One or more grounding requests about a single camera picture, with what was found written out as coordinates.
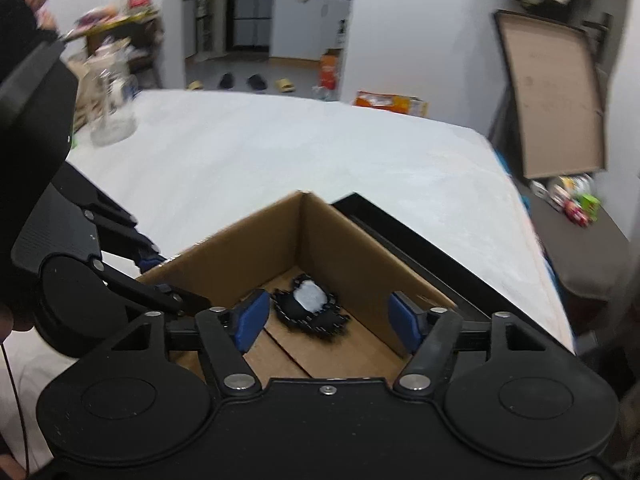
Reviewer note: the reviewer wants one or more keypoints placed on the grey bench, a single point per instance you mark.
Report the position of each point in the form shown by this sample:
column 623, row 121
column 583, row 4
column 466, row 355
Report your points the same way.
column 580, row 255

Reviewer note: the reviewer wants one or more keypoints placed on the black glass door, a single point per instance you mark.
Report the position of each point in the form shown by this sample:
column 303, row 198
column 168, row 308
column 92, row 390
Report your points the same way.
column 247, row 5

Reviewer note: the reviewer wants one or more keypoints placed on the orange carton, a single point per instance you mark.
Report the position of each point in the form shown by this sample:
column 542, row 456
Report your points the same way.
column 328, row 69

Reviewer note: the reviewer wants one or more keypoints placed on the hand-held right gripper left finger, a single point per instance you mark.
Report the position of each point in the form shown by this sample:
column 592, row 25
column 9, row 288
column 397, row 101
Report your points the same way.
column 252, row 317

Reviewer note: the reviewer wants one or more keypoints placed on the clear plastic water jug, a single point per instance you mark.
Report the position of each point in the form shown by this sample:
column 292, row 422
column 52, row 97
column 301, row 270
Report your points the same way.
column 107, row 95

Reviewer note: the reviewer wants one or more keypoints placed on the white cabinet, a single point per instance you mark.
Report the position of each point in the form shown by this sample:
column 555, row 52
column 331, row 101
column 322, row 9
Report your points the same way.
column 307, row 25

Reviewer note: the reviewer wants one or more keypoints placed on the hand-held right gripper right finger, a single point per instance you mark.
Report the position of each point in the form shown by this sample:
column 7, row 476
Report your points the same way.
column 405, row 320

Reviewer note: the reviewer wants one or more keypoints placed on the wooden shelf rack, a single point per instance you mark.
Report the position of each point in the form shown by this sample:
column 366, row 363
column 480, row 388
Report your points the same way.
column 125, row 35

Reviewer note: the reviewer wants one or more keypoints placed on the orange and yellow box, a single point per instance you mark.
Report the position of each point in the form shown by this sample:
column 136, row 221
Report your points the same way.
column 390, row 102

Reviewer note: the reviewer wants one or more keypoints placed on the white can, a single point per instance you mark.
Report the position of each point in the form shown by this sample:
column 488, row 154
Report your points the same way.
column 564, row 185

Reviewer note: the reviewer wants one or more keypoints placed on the brown cardboard box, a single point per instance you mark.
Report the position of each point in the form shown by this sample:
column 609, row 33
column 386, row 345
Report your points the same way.
column 350, row 240

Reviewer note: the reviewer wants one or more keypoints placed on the black tray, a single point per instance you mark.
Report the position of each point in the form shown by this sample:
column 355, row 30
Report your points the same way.
column 400, row 240

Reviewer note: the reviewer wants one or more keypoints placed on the black slipper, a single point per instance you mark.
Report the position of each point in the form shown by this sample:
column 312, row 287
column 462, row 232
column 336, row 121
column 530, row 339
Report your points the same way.
column 256, row 82
column 226, row 80

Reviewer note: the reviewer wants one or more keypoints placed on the red and pink toy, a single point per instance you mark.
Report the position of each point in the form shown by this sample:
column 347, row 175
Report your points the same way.
column 575, row 212

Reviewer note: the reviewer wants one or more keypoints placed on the black and white soft toy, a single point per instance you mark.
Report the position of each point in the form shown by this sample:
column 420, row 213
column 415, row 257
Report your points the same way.
column 310, row 307

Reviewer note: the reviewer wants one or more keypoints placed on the yellow slipper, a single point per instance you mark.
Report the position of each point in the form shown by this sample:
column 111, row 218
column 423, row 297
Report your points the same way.
column 285, row 85
column 194, row 85

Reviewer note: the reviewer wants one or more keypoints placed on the brown framed board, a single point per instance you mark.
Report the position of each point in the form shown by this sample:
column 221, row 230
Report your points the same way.
column 555, row 95

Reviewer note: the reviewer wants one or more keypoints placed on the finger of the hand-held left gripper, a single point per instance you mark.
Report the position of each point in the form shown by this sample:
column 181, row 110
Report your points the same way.
column 162, row 288
column 149, row 259

